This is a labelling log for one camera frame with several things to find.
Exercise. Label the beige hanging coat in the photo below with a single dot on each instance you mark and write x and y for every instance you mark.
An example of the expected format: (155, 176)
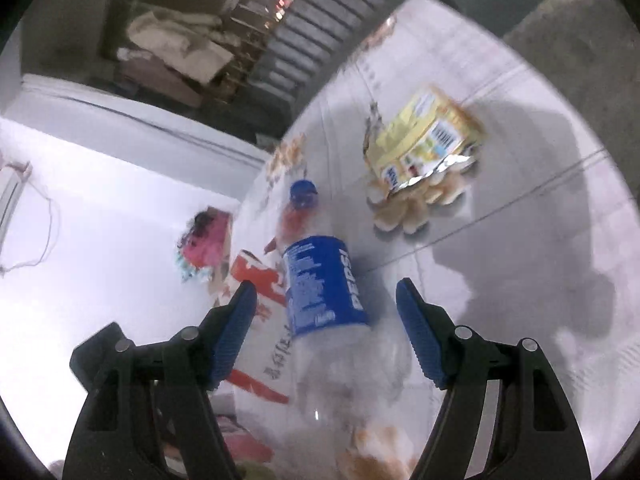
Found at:
(175, 45)

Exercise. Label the teal patterned cloth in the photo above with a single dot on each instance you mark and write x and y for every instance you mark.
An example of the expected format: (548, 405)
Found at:
(192, 270)

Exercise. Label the yellow snack bag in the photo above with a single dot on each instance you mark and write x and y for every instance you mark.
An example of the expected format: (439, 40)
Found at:
(420, 135)

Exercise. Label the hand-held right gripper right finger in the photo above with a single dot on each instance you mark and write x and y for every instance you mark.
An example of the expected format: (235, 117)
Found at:
(420, 330)

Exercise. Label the metal balcony railing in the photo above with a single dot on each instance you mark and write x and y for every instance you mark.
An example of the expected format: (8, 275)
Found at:
(310, 45)

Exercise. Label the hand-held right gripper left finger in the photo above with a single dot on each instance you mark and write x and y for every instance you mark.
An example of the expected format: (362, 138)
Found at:
(232, 330)

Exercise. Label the pink bag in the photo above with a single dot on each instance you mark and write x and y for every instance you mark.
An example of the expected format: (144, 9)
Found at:
(205, 250)

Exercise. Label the red and white cardboard box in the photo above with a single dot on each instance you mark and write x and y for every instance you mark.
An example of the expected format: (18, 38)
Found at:
(262, 280)

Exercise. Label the clear bottle with blue label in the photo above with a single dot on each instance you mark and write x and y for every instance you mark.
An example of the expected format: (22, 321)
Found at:
(320, 280)

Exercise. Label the floral tablecloth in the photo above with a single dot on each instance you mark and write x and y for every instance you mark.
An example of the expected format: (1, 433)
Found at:
(500, 260)

